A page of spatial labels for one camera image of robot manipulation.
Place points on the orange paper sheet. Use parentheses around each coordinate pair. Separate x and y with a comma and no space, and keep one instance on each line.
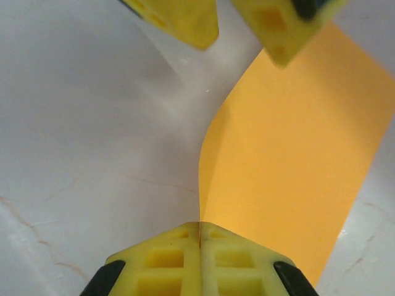
(293,138)

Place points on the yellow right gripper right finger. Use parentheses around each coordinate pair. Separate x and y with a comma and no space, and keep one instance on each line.
(234,265)

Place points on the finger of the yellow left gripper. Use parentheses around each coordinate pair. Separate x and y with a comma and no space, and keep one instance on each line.
(185,18)
(274,27)

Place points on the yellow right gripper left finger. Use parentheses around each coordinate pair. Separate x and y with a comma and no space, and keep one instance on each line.
(166,265)

